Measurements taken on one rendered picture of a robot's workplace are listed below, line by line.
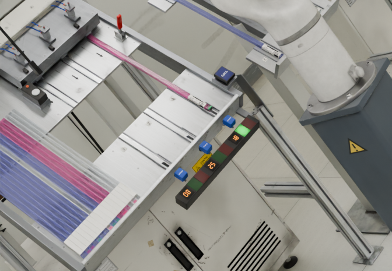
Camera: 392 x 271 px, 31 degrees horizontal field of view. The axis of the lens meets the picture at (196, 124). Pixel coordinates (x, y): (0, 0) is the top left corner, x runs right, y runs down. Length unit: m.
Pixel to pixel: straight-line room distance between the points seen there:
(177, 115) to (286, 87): 0.44
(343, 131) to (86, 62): 0.90
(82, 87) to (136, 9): 2.06
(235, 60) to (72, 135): 1.17
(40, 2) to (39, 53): 0.20
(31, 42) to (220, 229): 0.87
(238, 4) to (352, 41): 1.34
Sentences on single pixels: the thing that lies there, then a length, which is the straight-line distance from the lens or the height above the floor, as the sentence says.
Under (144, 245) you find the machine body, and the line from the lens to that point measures 2.29.
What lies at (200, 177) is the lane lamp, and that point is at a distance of 1.97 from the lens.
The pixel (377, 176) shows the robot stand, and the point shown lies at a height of 0.49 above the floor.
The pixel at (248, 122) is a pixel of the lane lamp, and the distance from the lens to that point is 2.07.
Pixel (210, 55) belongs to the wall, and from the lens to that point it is 4.40.
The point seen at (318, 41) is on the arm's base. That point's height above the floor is 0.85.
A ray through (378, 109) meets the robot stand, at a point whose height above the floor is 0.64.
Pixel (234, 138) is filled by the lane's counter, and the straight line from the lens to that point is 2.04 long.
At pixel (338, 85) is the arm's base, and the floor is 0.74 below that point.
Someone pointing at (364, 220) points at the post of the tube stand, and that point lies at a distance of 2.60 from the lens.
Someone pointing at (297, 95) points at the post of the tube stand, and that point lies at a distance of 2.37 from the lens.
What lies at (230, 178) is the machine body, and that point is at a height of 0.43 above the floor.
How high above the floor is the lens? 1.35
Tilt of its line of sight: 17 degrees down
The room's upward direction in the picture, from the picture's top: 39 degrees counter-clockwise
